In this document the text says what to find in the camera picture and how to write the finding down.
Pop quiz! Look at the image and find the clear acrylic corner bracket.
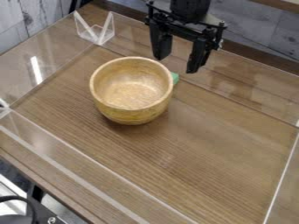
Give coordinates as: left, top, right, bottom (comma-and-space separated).
73, 11, 115, 46

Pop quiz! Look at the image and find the black cable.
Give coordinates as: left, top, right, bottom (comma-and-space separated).
0, 195, 37, 224

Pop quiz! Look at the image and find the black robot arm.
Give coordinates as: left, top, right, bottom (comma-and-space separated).
144, 0, 228, 74

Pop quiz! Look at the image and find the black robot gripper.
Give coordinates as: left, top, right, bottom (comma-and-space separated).
145, 0, 228, 74

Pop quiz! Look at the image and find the green stick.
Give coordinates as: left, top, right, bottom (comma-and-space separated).
171, 72, 180, 85

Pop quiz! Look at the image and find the clear acrylic enclosure wall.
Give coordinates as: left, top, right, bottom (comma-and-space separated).
0, 99, 200, 224

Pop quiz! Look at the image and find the wooden bowl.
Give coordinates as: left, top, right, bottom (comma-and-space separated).
88, 56, 173, 125

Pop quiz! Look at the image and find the black metal base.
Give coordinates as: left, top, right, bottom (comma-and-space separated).
27, 185, 68, 224

